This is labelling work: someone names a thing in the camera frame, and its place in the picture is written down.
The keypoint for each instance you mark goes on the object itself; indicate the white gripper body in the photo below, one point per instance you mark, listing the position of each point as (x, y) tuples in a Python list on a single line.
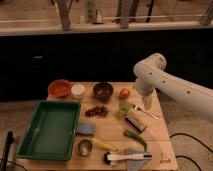
[(147, 102)]

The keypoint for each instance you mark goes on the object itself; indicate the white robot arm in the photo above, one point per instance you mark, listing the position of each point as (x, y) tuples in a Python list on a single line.
[(150, 74)]

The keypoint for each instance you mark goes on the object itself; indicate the white paper cup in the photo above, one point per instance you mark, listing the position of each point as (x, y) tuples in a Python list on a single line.
[(78, 91)]

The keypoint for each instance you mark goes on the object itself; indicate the small metal cup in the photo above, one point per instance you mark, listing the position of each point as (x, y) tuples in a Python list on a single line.
[(84, 147)]

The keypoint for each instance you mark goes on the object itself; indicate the green chili pepper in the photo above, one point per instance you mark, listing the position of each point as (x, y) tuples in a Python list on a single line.
[(136, 137)]

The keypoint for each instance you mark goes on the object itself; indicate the dark maroon bowl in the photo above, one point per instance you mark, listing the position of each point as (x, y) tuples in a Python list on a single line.
[(103, 91)]

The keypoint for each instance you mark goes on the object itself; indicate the bunch of dark grapes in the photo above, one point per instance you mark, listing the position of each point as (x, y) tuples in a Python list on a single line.
[(100, 111)]

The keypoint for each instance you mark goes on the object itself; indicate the grey blue sponge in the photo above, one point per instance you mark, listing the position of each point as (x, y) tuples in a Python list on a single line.
[(86, 128)]

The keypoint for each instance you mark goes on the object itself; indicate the grey folded cloth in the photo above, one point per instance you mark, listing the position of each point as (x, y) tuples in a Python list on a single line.
[(136, 165)]

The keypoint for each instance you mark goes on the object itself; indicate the white dish brush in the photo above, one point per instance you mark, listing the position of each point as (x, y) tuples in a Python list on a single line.
[(108, 157)]

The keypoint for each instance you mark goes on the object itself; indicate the orange bowl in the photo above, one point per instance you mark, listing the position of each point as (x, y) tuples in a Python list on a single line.
[(59, 88)]

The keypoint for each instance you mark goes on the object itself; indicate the green plastic tray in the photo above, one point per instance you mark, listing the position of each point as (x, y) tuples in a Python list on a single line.
[(51, 132)]

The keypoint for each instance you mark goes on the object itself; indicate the black stand at left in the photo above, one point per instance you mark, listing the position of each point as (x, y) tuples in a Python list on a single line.
[(9, 140)]

